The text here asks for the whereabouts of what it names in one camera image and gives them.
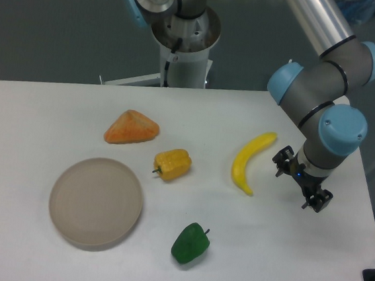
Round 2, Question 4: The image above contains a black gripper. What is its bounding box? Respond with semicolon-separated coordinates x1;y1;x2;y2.
272;145;333;213

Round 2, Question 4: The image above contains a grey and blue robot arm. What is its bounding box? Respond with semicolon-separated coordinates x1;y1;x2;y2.
125;0;375;212

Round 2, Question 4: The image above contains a green bell pepper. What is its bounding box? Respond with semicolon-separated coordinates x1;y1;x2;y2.
171;222;210;264

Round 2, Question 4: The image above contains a yellow bell pepper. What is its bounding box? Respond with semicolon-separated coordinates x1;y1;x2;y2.
152;149;192;181

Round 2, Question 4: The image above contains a yellow banana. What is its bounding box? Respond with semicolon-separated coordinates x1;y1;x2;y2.
230;132;278;196

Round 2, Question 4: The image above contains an orange triangular bread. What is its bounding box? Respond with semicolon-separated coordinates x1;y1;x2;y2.
103;110;160;144

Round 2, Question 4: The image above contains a beige round plate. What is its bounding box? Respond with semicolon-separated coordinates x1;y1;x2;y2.
48;157;144;252

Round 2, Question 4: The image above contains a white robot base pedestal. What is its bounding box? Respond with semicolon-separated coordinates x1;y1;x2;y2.
101;7;221;89

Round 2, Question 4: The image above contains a black cable on pedestal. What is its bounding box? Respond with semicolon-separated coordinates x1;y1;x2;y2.
161;36;184;89

